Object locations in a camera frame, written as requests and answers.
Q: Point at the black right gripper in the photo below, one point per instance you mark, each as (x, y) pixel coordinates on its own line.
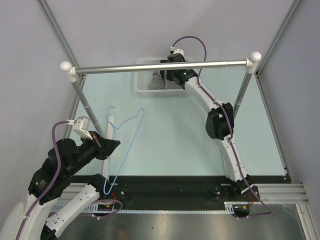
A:
(168, 77)

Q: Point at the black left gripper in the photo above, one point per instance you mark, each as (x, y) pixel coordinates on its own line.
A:
(103, 144)

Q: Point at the grey t shirt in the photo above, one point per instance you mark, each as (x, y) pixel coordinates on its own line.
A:
(157, 82)

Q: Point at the light blue plastic hanger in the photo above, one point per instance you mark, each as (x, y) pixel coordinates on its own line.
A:
(113, 166)

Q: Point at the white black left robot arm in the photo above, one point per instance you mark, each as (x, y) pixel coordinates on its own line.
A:
(54, 176)

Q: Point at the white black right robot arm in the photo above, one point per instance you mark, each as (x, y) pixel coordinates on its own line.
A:
(219, 125)

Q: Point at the white perforated plastic basket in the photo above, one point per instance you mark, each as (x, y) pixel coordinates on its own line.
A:
(142, 79)

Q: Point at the silver clothes rack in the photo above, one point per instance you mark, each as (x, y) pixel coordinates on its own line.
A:
(174, 62)

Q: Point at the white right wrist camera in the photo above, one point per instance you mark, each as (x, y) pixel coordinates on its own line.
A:
(174, 50)

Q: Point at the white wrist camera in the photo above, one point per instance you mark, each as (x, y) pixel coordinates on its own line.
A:
(81, 127)
(174, 50)

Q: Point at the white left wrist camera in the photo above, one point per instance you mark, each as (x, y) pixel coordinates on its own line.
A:
(81, 127)

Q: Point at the white slotted cable duct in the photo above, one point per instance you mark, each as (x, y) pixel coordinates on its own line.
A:
(217, 208)

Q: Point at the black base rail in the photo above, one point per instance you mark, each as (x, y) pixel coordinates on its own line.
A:
(176, 191)

